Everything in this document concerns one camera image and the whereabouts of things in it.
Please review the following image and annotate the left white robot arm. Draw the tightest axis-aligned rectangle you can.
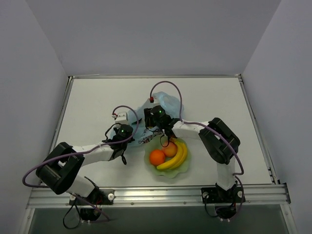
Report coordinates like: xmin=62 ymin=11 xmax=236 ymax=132
xmin=36 ymin=124 xmax=134 ymax=204

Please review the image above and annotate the fake peach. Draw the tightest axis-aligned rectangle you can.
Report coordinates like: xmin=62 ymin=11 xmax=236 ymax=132
xmin=162 ymin=141 xmax=177 ymax=157

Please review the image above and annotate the aluminium front rail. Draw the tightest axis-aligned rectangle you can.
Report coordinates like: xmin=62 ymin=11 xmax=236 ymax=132
xmin=26 ymin=184 xmax=291 ymax=209

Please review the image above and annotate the green scalloped bowl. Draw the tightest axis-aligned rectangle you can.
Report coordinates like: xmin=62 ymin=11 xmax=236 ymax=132
xmin=144 ymin=137 xmax=192 ymax=179

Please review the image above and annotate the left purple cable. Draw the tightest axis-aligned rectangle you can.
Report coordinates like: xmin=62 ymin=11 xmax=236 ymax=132
xmin=22 ymin=105 xmax=140 ymax=223

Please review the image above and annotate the orange fake fruit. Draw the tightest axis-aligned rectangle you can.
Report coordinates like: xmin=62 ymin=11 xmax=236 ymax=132
xmin=149 ymin=149 xmax=166 ymax=166

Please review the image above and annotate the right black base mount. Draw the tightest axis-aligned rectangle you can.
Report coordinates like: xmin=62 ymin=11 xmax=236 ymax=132
xmin=201 ymin=184 xmax=246 ymax=204

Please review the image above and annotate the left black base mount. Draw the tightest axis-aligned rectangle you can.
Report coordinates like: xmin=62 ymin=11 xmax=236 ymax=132
xmin=66 ymin=176 xmax=115 ymax=206

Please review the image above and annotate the yellow fake banana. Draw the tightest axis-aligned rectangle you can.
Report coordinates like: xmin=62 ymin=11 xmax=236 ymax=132
xmin=156 ymin=140 xmax=188 ymax=170

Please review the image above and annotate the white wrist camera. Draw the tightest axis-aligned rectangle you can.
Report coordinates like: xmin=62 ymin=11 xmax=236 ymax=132
xmin=112 ymin=112 xmax=129 ymax=125
xmin=149 ymin=96 xmax=160 ymax=108

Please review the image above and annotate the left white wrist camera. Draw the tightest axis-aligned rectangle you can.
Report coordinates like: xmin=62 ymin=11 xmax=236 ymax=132
xmin=112 ymin=112 xmax=129 ymax=125

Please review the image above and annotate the light blue plastic bag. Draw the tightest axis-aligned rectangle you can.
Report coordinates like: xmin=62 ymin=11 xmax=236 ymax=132
xmin=109 ymin=91 xmax=186 ymax=148

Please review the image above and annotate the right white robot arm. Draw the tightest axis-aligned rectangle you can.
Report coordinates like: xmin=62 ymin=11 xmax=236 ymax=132
xmin=144 ymin=105 xmax=244 ymax=201

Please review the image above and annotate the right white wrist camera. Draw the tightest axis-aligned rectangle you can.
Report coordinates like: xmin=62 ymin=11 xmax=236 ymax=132
xmin=149 ymin=96 xmax=160 ymax=108

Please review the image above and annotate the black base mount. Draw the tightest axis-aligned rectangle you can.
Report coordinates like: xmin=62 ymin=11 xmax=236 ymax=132
xmin=66 ymin=176 xmax=115 ymax=206
xmin=201 ymin=184 xmax=246 ymax=204

